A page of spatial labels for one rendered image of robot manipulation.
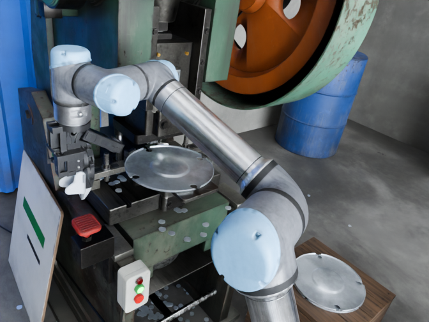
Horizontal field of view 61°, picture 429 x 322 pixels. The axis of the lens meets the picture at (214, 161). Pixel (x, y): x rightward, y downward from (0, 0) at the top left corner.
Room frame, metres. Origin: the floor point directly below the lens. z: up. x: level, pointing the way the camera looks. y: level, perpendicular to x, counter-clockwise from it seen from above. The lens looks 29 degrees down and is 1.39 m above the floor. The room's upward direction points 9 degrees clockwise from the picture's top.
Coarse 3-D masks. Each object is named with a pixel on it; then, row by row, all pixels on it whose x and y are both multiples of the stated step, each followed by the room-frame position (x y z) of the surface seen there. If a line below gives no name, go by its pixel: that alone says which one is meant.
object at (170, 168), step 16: (128, 160) 1.03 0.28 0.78; (144, 160) 1.05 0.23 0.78; (160, 160) 1.05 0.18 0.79; (176, 160) 1.07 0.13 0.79; (192, 160) 1.10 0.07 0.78; (208, 160) 1.11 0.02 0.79; (144, 176) 0.95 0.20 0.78; (160, 176) 0.96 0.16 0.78; (176, 176) 0.98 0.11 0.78; (192, 176) 1.00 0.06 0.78; (208, 176) 1.01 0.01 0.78
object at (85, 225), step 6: (84, 216) 0.75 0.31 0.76; (90, 216) 0.75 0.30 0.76; (72, 222) 0.72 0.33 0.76; (78, 222) 0.72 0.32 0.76; (84, 222) 0.72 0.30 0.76; (90, 222) 0.73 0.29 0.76; (96, 222) 0.73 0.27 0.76; (78, 228) 0.70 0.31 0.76; (84, 228) 0.70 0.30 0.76; (90, 228) 0.71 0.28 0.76; (96, 228) 0.71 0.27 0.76; (84, 234) 0.69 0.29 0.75; (90, 234) 0.70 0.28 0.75
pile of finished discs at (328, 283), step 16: (304, 256) 1.19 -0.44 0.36; (320, 256) 1.21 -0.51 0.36; (304, 272) 1.10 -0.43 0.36; (320, 272) 1.11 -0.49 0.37; (336, 272) 1.13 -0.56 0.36; (352, 272) 1.14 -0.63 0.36; (304, 288) 1.01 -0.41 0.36; (320, 288) 1.03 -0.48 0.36; (336, 288) 1.04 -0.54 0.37; (352, 288) 1.05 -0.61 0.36; (320, 304) 0.95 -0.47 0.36; (336, 304) 0.96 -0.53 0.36; (352, 304) 0.97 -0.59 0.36
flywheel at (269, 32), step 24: (240, 0) 1.36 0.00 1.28; (264, 0) 1.32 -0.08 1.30; (288, 0) 1.42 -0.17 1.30; (312, 0) 1.20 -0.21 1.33; (336, 0) 1.10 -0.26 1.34; (264, 24) 1.31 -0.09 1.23; (288, 24) 1.25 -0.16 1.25; (312, 24) 1.14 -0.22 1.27; (264, 48) 1.30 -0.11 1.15; (288, 48) 1.23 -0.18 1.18; (312, 48) 1.13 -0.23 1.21; (240, 72) 1.35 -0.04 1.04; (264, 72) 1.26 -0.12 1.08; (288, 72) 1.17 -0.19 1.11
